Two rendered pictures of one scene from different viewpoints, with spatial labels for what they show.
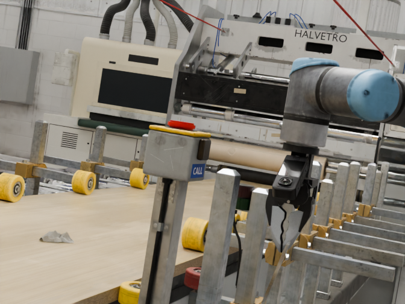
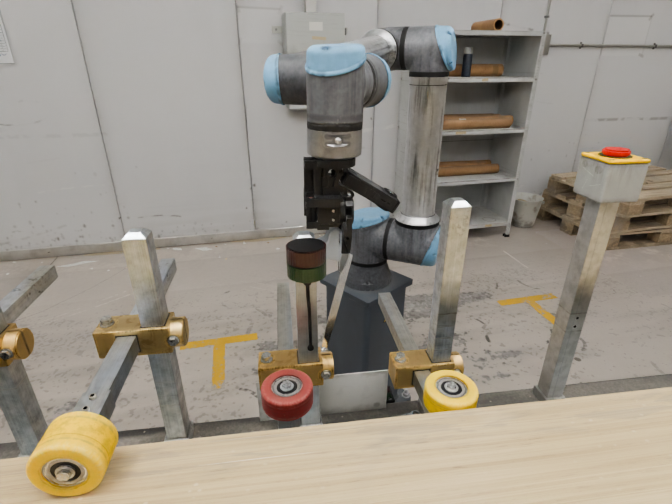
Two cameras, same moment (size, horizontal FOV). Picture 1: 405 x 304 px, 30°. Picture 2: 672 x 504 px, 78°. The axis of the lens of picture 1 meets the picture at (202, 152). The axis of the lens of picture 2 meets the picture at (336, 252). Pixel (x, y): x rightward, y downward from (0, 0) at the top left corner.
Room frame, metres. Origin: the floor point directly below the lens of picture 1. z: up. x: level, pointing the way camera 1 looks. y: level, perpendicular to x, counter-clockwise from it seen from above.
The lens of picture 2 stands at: (1.80, 0.43, 1.36)
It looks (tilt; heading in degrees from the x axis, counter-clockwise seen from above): 25 degrees down; 243
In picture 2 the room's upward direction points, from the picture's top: straight up
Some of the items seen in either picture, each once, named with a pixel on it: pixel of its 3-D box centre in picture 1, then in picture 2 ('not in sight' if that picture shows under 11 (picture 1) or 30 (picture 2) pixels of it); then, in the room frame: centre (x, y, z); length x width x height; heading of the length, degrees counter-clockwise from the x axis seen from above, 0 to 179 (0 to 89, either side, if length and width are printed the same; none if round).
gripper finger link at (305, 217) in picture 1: (299, 209); not in sight; (1.46, -0.20, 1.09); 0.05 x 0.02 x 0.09; 70
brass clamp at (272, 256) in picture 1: (281, 251); (143, 334); (1.82, -0.23, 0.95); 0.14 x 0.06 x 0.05; 160
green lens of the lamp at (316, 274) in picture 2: (238, 201); (306, 267); (1.58, -0.09, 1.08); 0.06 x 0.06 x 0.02
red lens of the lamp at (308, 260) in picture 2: (240, 190); (306, 252); (1.58, -0.09, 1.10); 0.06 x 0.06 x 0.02
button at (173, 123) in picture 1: (181, 127); (615, 154); (1.08, 0.04, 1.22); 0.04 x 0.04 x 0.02
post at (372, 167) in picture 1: (363, 218); not in sight; (3.21, -0.72, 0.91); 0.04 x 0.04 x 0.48; 70
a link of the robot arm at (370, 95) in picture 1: (361, 94); (355, 81); (1.39, -0.27, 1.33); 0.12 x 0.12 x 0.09; 39
